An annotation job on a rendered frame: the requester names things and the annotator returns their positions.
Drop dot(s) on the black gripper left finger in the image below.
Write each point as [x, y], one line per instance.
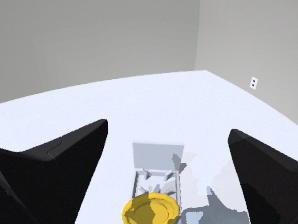
[50, 181]

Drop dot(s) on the yellow round plate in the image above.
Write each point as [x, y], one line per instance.
[150, 208]

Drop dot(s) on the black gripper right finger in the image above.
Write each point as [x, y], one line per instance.
[268, 179]

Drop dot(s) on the grey dish rack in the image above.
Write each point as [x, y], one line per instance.
[156, 167]

